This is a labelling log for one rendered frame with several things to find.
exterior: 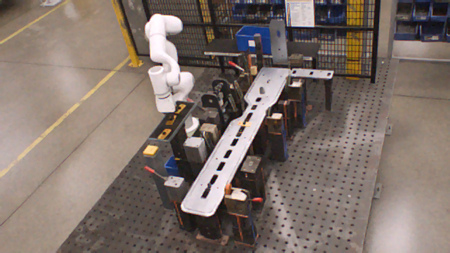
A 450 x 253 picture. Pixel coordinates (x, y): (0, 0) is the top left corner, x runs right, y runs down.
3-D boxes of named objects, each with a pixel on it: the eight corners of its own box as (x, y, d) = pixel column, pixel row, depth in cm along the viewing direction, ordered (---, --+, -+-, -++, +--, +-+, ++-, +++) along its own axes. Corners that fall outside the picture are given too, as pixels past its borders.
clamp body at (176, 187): (193, 234, 231) (178, 190, 209) (176, 230, 235) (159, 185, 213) (200, 221, 237) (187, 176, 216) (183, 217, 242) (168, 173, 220)
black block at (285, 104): (293, 142, 279) (290, 106, 261) (278, 140, 283) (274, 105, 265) (297, 134, 284) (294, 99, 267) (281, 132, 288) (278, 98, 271)
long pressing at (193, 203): (217, 219, 199) (216, 217, 198) (176, 210, 208) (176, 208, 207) (292, 69, 296) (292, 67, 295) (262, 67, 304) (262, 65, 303)
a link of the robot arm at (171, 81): (179, 39, 236) (182, 87, 226) (152, 43, 237) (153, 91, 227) (176, 30, 227) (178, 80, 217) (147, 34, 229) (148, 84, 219)
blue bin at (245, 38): (273, 53, 309) (271, 38, 302) (237, 50, 323) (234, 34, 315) (281, 43, 320) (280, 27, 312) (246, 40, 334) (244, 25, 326)
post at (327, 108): (335, 113, 295) (335, 79, 278) (320, 112, 299) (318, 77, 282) (337, 108, 300) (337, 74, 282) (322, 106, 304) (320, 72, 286)
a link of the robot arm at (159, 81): (171, 84, 230) (155, 86, 231) (166, 63, 222) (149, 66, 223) (170, 93, 224) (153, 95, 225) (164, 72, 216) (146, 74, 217)
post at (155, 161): (174, 212, 246) (154, 157, 219) (162, 210, 249) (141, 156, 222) (179, 203, 251) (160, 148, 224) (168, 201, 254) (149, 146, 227)
